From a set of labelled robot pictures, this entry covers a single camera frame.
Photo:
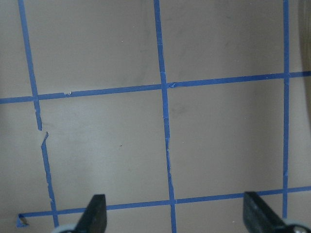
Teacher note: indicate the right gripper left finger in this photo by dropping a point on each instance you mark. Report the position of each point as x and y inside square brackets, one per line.
[94, 218]

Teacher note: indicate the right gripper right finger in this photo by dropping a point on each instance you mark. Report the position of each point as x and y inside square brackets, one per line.
[258, 217]

